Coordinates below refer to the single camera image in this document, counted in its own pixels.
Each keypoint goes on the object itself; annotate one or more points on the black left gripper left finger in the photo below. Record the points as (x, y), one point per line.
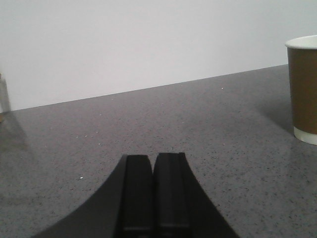
(121, 208)

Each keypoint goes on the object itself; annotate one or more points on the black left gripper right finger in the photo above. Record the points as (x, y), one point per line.
(182, 208)

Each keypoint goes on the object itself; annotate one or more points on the brown paper cup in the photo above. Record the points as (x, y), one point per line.
(302, 65)

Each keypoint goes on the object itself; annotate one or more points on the clear glass container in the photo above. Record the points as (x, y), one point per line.
(4, 99)

